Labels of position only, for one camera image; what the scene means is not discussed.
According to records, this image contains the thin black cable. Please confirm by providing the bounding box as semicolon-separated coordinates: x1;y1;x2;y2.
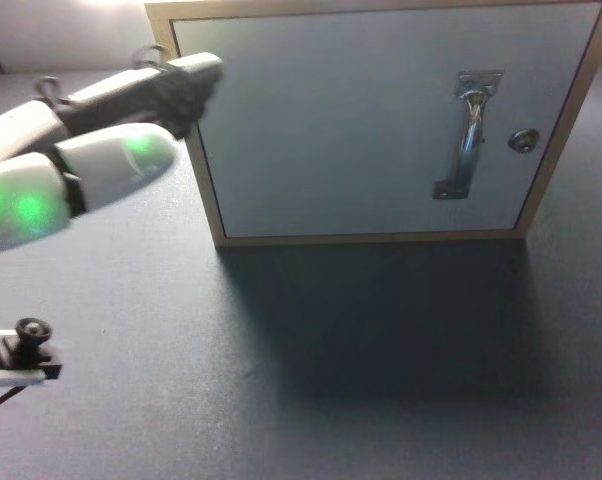
0;384;23;416

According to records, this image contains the light wooden box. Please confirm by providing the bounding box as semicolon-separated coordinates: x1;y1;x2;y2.
144;0;602;249

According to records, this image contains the chrome door handle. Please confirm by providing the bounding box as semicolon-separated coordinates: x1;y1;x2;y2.
433;69;505;201

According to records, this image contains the round silver door lock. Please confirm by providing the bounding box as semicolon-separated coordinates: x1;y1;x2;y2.
507;127;541;155

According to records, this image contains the grey table cloth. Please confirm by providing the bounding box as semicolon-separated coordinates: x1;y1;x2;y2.
0;62;602;480

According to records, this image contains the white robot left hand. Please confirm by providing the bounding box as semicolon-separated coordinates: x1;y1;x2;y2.
0;43;226;257

